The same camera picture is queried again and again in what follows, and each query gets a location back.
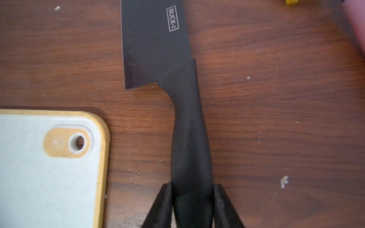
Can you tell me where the black cleaver knife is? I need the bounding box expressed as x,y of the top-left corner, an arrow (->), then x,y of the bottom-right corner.
121,1 -> 214,228

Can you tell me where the purple pink toy rake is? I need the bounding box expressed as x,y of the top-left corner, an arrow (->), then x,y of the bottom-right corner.
341,0 -> 365,53

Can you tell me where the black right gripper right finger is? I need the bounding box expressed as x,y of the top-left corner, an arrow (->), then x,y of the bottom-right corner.
214,184 -> 245,228

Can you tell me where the white cutting board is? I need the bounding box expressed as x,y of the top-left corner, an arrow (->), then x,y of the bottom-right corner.
1,109 -> 110,228

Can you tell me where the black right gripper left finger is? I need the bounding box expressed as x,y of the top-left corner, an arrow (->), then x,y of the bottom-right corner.
141,182 -> 173,228

